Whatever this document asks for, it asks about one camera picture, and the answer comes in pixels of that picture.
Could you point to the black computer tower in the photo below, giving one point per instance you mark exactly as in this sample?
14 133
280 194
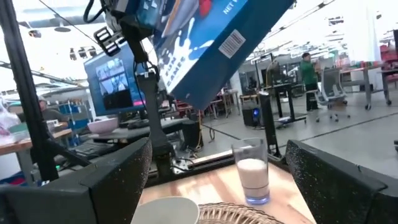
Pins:
250 116

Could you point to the computer monitor with blue screen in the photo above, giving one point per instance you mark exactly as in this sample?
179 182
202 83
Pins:
109 87

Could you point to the blue cereal box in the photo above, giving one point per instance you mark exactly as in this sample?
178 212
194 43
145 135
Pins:
202 62

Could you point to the black cylindrical bin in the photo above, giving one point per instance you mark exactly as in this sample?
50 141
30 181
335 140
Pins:
192 135

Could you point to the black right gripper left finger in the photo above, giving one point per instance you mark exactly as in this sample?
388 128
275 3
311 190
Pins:
118 174

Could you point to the pink bowl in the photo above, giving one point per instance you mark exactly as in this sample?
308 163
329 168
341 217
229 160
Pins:
102 126

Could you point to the glass of milk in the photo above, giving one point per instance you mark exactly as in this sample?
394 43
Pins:
252 174

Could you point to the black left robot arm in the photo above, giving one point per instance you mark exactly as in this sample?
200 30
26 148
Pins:
154 109

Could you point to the standing person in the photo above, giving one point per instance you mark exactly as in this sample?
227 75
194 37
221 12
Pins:
308 74

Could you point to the seated person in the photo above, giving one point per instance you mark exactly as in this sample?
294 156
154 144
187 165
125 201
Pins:
51 114

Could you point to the black keyboard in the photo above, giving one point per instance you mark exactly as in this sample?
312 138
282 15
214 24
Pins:
138 124

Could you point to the round wicker placemat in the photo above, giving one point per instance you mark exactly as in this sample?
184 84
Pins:
230 216

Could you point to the dark desk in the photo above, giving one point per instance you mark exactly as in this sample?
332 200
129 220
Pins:
136 132

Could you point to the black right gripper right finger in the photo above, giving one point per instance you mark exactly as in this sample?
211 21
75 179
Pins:
326 186

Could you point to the black standing desk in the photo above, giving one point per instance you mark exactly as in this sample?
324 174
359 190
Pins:
284 88

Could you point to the white rolling table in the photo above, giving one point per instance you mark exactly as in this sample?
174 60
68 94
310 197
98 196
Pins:
363 73

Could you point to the wooden side table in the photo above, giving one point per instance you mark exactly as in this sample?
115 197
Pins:
18 144

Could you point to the black aluminium table frame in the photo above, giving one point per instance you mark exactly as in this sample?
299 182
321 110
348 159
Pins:
25 93

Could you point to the white ceramic bowl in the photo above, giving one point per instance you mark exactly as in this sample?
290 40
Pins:
168 213

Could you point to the grey office chair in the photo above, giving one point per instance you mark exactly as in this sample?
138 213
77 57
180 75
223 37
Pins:
331 84

